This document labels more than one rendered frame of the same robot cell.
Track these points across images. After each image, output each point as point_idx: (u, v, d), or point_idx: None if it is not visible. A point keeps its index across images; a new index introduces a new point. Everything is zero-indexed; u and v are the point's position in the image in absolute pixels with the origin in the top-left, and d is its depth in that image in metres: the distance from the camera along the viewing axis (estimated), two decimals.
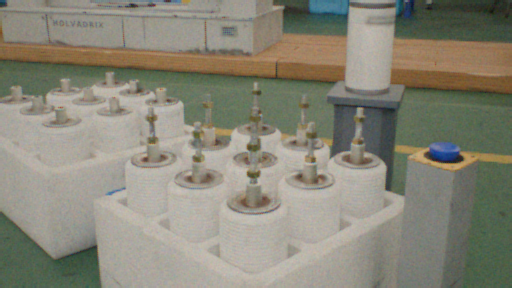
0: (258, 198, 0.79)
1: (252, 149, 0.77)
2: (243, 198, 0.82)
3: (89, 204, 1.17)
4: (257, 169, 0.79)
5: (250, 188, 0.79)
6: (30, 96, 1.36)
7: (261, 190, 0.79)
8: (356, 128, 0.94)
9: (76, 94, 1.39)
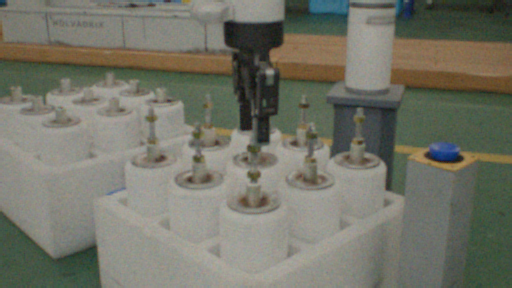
0: (258, 198, 0.80)
1: (249, 146, 0.79)
2: (244, 197, 0.82)
3: (89, 204, 1.17)
4: (253, 173, 0.79)
5: (250, 188, 0.79)
6: (30, 96, 1.36)
7: (260, 190, 0.80)
8: (356, 128, 0.94)
9: (76, 94, 1.39)
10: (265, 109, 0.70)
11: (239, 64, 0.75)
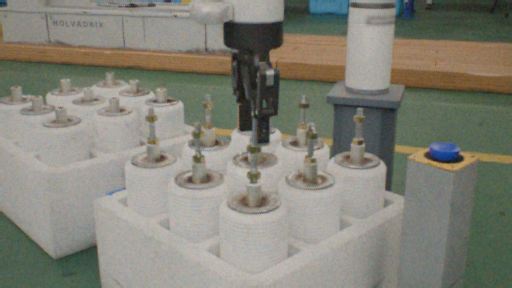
0: (258, 198, 0.80)
1: (251, 151, 0.77)
2: (244, 197, 0.82)
3: (89, 204, 1.17)
4: (258, 171, 0.80)
5: (250, 188, 0.79)
6: (30, 96, 1.36)
7: (260, 190, 0.80)
8: (356, 128, 0.94)
9: (76, 94, 1.39)
10: (265, 109, 0.70)
11: (238, 64, 0.75)
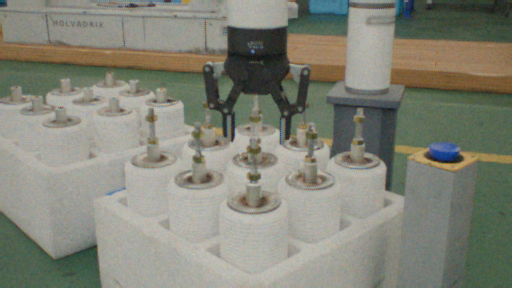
0: (258, 198, 0.80)
1: (260, 149, 0.78)
2: (244, 197, 0.82)
3: (89, 204, 1.17)
4: (249, 171, 0.80)
5: (250, 188, 0.79)
6: (30, 96, 1.36)
7: (260, 190, 0.80)
8: (356, 128, 0.94)
9: (76, 94, 1.39)
10: (211, 99, 0.77)
11: None
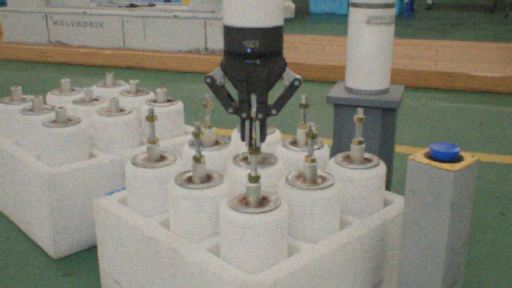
0: (257, 198, 0.80)
1: (249, 152, 0.78)
2: (245, 197, 0.82)
3: (89, 204, 1.17)
4: (258, 173, 0.80)
5: (249, 188, 0.79)
6: (30, 96, 1.36)
7: (260, 190, 0.80)
8: (356, 128, 0.94)
9: (76, 94, 1.39)
10: (229, 103, 0.77)
11: None
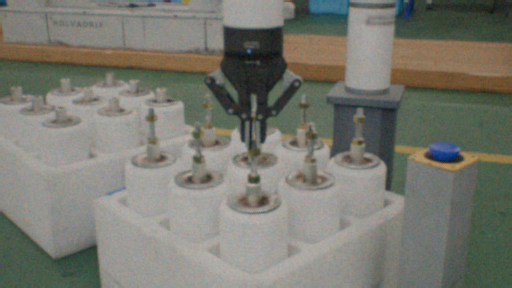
0: (257, 198, 0.80)
1: (260, 152, 0.78)
2: (245, 197, 0.82)
3: (89, 204, 1.17)
4: (251, 173, 0.80)
5: (249, 188, 0.79)
6: (30, 96, 1.36)
7: (260, 190, 0.80)
8: (356, 128, 0.94)
9: (76, 94, 1.39)
10: (229, 104, 0.77)
11: None
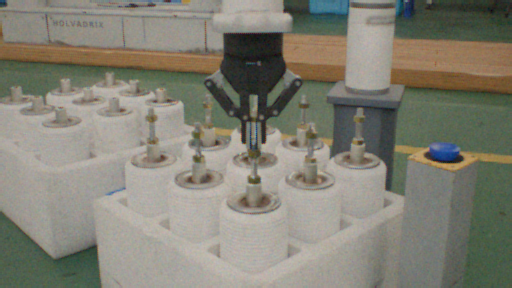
0: (257, 198, 0.79)
1: (256, 155, 0.78)
2: (245, 197, 0.82)
3: (89, 204, 1.17)
4: None
5: (249, 188, 0.79)
6: (30, 96, 1.36)
7: (260, 190, 0.79)
8: (356, 128, 0.94)
9: (76, 94, 1.39)
10: (278, 107, 0.76)
11: (246, 71, 0.73)
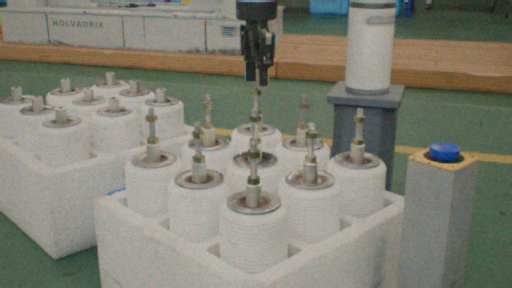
0: None
1: (260, 154, 0.78)
2: (259, 207, 0.79)
3: (89, 204, 1.17)
4: None
5: (259, 184, 0.80)
6: (30, 96, 1.36)
7: (248, 187, 0.81)
8: (356, 128, 0.94)
9: (76, 94, 1.39)
10: None
11: None
